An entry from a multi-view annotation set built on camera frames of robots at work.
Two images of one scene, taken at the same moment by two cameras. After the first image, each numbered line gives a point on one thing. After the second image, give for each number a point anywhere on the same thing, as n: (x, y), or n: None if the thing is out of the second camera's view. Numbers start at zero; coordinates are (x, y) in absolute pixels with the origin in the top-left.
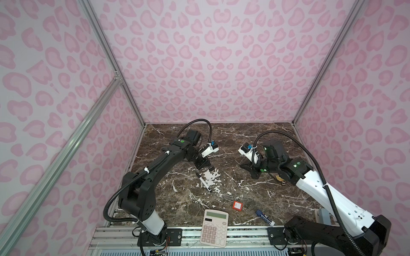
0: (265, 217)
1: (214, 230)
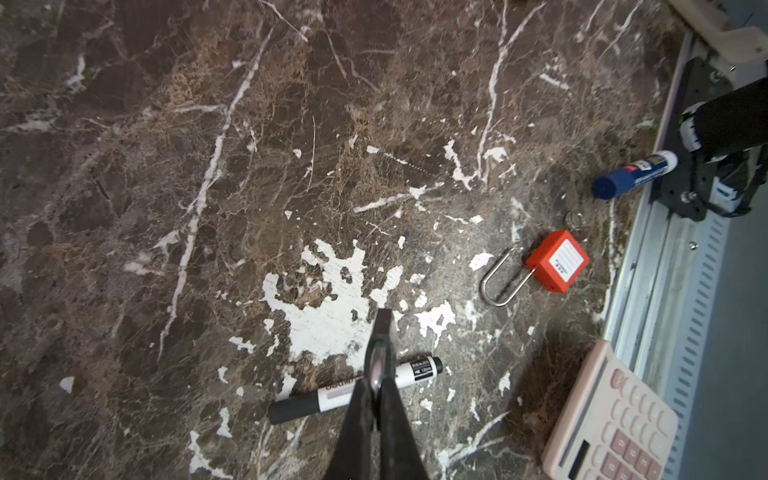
0: (635, 175)
1: (612, 427)
